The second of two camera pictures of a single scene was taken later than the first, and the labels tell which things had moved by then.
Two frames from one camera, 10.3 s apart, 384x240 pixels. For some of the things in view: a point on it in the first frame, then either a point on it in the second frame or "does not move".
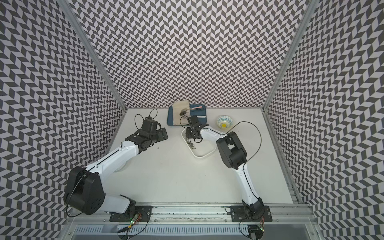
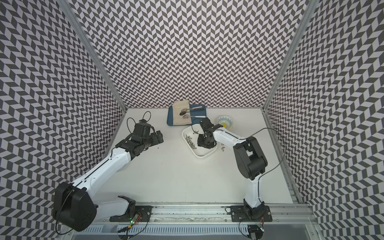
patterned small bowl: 225,122 does not move
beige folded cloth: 177,106 does not move
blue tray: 199,110 does not move
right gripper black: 188,133 -> 201,143
